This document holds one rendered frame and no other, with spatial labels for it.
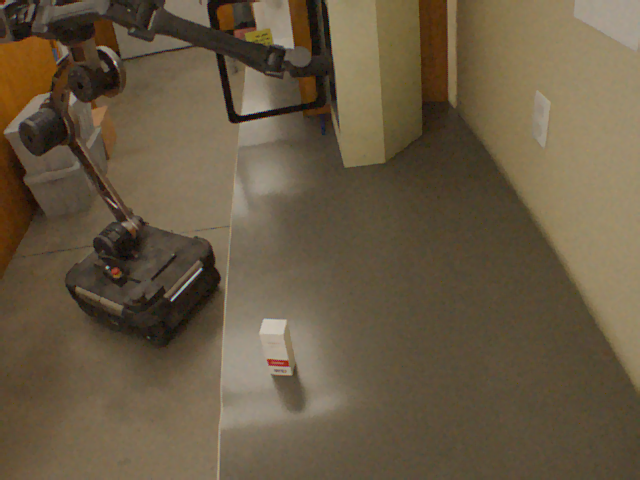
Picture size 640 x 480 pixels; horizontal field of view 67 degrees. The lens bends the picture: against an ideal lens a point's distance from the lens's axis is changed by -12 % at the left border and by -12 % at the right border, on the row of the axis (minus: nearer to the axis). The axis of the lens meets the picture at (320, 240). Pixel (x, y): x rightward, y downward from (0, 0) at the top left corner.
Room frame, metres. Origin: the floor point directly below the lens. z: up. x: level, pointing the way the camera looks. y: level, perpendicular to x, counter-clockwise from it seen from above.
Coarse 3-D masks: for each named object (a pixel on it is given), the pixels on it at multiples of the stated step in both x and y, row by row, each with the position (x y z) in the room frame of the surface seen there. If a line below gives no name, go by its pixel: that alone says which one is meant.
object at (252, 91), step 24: (264, 0) 1.55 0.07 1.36; (288, 0) 1.56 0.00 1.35; (240, 24) 1.54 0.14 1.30; (264, 24) 1.55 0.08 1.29; (288, 24) 1.56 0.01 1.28; (240, 72) 1.54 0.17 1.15; (288, 72) 1.56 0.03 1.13; (240, 96) 1.54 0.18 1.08; (264, 96) 1.55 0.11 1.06; (288, 96) 1.56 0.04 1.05; (312, 96) 1.56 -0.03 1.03
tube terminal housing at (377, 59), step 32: (352, 0) 1.26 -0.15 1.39; (384, 0) 1.29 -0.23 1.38; (416, 0) 1.40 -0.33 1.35; (352, 32) 1.26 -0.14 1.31; (384, 32) 1.28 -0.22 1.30; (416, 32) 1.39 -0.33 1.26; (352, 64) 1.26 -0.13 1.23; (384, 64) 1.28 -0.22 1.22; (416, 64) 1.39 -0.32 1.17; (352, 96) 1.26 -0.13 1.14; (384, 96) 1.27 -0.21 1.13; (416, 96) 1.38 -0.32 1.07; (352, 128) 1.26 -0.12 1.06; (384, 128) 1.27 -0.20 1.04; (416, 128) 1.38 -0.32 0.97; (352, 160) 1.26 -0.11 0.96; (384, 160) 1.26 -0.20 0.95
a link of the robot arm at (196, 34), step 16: (160, 0) 1.36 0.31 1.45; (160, 16) 1.33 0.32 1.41; (176, 16) 1.35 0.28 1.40; (128, 32) 1.29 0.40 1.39; (144, 32) 1.30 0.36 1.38; (160, 32) 1.33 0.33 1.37; (176, 32) 1.33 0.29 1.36; (192, 32) 1.34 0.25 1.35; (208, 32) 1.36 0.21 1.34; (208, 48) 1.38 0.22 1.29; (224, 48) 1.36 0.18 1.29; (240, 48) 1.38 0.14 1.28; (256, 48) 1.40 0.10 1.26; (272, 48) 1.42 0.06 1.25; (256, 64) 1.38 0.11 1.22; (272, 64) 1.40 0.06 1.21
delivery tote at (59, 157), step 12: (36, 96) 3.35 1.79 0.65; (48, 96) 3.28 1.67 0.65; (72, 96) 3.17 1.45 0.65; (24, 108) 3.14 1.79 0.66; (36, 108) 3.09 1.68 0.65; (84, 108) 3.22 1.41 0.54; (84, 120) 3.17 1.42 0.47; (12, 132) 2.77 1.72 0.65; (84, 132) 3.12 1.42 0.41; (12, 144) 2.79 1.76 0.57; (24, 156) 2.80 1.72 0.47; (36, 156) 2.80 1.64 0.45; (48, 156) 2.80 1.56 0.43; (60, 156) 2.80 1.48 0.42; (72, 156) 2.84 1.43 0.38; (36, 168) 2.81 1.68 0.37; (48, 168) 2.80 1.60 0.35; (60, 168) 2.81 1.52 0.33
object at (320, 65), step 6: (312, 60) 1.40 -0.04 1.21; (318, 60) 1.40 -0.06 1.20; (324, 60) 1.40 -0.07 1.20; (330, 60) 1.37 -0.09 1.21; (312, 66) 1.39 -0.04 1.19; (318, 66) 1.39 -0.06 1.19; (324, 66) 1.39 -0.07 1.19; (330, 66) 1.38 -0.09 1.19; (312, 72) 1.39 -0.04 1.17; (318, 72) 1.39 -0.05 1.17; (324, 72) 1.39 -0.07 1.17; (330, 72) 1.38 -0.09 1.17; (330, 78) 1.39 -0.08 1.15
